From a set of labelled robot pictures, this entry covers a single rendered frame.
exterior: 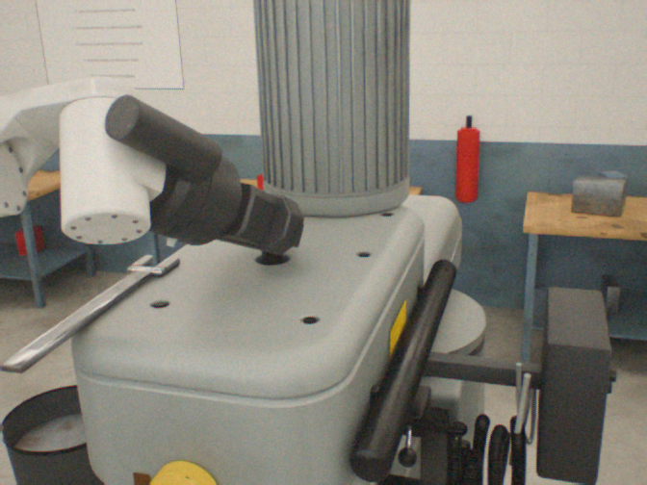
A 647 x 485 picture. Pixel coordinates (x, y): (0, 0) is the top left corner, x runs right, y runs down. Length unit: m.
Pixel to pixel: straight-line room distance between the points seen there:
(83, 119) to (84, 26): 5.34
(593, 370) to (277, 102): 0.52
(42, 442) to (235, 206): 2.58
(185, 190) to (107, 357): 0.15
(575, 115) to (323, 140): 4.11
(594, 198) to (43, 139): 4.05
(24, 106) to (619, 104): 4.53
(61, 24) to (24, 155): 5.40
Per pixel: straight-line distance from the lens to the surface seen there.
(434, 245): 1.25
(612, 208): 4.50
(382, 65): 0.89
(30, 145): 0.64
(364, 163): 0.89
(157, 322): 0.64
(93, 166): 0.56
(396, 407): 0.66
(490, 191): 5.04
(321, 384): 0.57
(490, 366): 1.09
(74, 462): 2.90
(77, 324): 0.64
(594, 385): 1.00
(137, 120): 0.53
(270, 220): 0.68
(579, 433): 1.03
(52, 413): 3.30
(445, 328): 1.36
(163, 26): 5.57
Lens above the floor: 2.15
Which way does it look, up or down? 19 degrees down
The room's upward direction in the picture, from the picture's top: 2 degrees counter-clockwise
